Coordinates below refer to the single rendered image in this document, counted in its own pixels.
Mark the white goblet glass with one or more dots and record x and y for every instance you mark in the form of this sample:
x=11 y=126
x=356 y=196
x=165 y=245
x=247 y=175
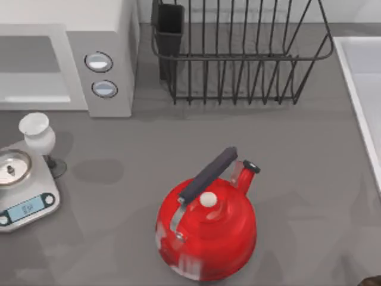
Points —
x=38 y=137

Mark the microwave oven door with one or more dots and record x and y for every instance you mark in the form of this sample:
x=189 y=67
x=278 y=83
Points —
x=32 y=68

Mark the red kettle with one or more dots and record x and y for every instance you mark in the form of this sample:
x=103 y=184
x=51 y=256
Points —
x=208 y=232

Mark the black cutlery holder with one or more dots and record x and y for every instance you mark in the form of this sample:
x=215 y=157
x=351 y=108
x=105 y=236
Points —
x=169 y=29

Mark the round microwave knob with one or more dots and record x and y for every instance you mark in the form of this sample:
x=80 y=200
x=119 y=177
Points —
x=98 y=62
x=104 y=88

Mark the pale microwave oven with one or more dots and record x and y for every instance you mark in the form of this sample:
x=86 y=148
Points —
x=98 y=38

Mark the silver kitchen scale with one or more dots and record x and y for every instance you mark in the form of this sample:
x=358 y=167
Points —
x=26 y=193

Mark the dark brown object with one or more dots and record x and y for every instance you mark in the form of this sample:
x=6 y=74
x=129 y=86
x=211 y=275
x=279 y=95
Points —
x=372 y=281

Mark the white sink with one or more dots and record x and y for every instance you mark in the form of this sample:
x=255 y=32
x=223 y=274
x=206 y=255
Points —
x=361 y=98

